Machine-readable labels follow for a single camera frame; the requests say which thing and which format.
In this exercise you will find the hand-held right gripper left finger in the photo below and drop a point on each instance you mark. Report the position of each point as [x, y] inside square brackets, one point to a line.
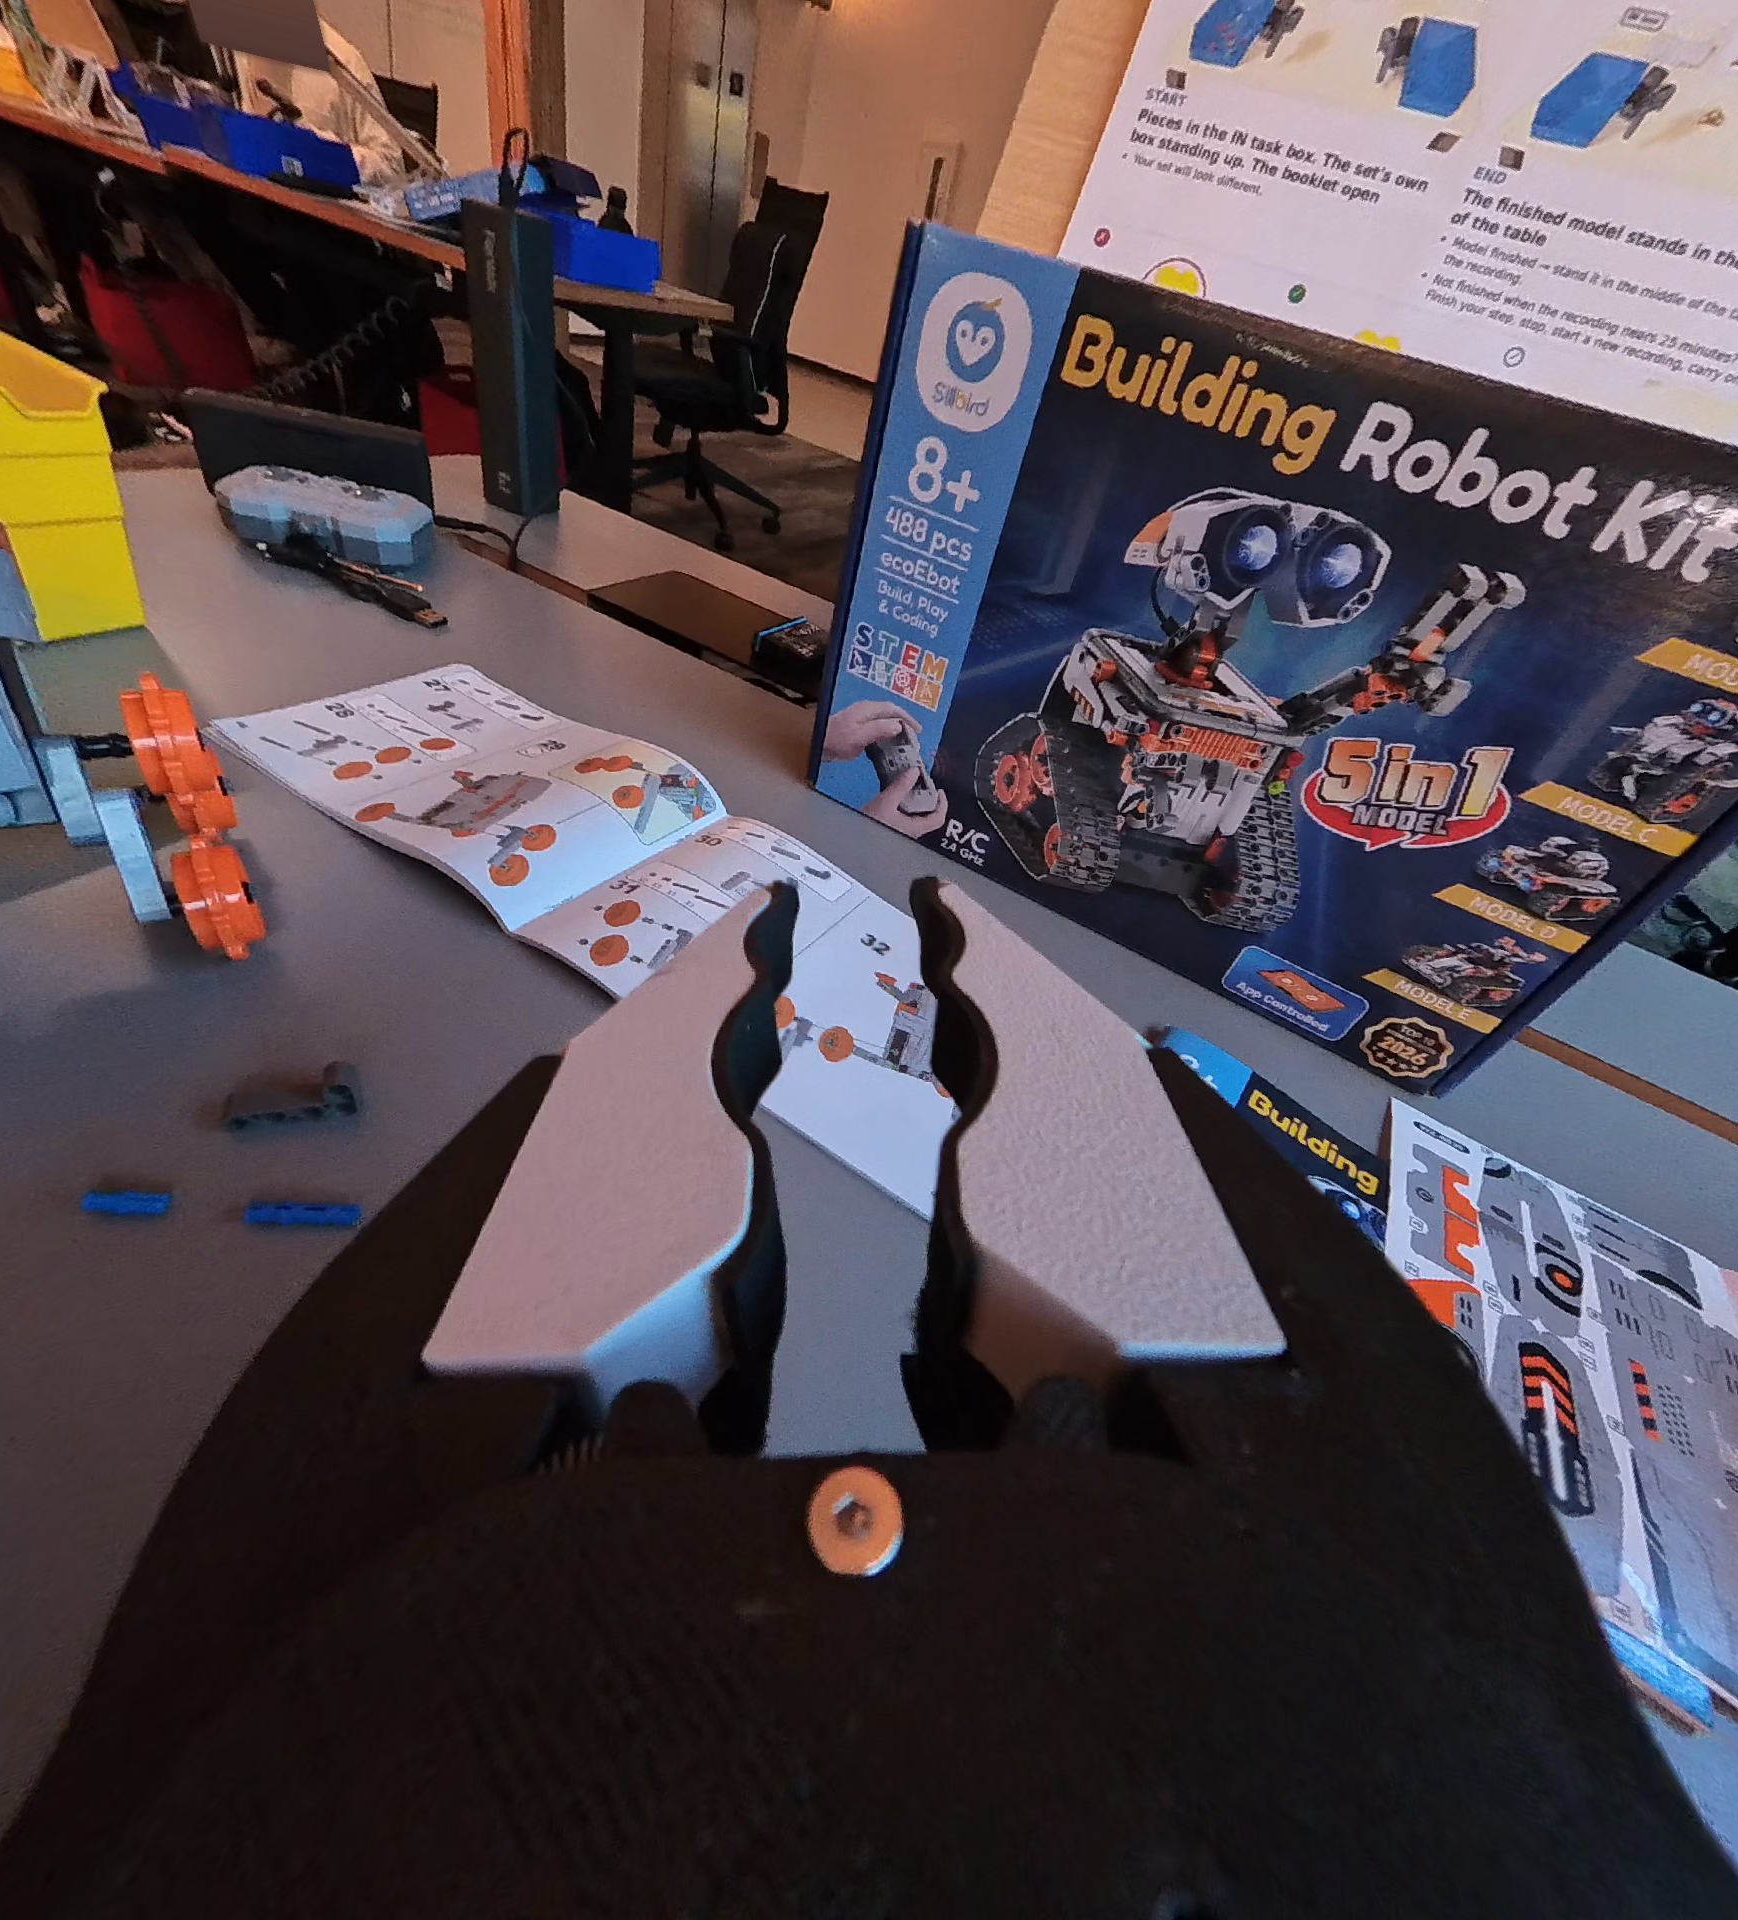
[598, 1201]

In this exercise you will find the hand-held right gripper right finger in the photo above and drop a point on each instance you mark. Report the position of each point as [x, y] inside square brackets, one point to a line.
[1109, 1201]

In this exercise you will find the small blue pin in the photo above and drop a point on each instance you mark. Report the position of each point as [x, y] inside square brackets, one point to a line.
[302, 1214]
[126, 1203]

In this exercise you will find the dark grey angled brick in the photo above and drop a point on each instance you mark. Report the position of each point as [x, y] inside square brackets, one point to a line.
[285, 1105]

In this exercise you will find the yellow plastic bin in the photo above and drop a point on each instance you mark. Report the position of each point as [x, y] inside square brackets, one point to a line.
[58, 511]

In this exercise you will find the grey desk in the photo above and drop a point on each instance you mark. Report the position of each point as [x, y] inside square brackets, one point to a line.
[135, 1427]

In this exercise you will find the blue robot kit manual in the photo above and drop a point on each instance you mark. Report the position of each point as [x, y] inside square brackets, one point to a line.
[1303, 1140]

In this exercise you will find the white instruction booklet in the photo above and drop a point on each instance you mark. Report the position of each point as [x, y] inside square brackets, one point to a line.
[508, 810]

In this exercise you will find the robot sticker sheet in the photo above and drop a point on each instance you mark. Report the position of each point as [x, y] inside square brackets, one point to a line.
[1633, 1350]

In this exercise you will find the black power adapter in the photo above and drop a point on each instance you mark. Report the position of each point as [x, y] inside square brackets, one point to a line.
[791, 650]

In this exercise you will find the blue robot kit box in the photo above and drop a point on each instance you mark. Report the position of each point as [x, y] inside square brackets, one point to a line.
[1259, 601]

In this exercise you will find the grey remote control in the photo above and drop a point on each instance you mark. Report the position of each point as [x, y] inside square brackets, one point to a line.
[321, 511]

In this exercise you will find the black rectangular box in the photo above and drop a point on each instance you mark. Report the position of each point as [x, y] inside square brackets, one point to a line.
[298, 428]

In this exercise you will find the dark upright dock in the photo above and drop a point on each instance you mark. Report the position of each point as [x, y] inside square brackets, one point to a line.
[508, 362]

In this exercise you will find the black office chair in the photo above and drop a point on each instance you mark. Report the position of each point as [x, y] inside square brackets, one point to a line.
[741, 345]

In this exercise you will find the long wooden workbench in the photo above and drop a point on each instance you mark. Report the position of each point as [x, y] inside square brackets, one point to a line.
[358, 226]

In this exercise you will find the white printed sheet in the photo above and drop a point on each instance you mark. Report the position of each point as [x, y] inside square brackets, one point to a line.
[1484, 196]

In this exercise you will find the wooden display stand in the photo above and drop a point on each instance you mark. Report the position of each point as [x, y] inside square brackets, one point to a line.
[1049, 120]

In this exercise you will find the long blue plastic bin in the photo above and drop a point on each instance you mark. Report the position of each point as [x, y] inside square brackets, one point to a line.
[268, 152]

